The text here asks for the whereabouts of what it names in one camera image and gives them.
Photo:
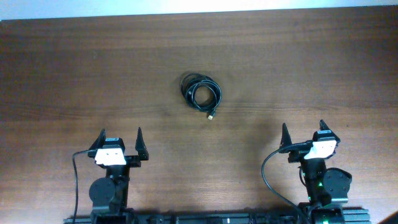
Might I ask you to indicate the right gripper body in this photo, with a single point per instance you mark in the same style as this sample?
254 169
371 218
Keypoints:
296 154

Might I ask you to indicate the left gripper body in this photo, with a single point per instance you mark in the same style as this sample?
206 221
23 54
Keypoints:
132 163

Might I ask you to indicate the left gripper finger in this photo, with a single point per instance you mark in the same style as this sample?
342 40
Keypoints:
98 143
140 144

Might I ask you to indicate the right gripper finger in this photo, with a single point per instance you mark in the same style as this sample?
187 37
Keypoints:
285 139
323 125

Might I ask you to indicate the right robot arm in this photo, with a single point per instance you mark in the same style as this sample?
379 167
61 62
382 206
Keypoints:
327 188

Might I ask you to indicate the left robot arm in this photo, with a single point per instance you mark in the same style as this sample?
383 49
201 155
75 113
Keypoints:
109 194

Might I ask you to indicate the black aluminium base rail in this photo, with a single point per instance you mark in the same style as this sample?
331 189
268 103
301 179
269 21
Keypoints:
351 216

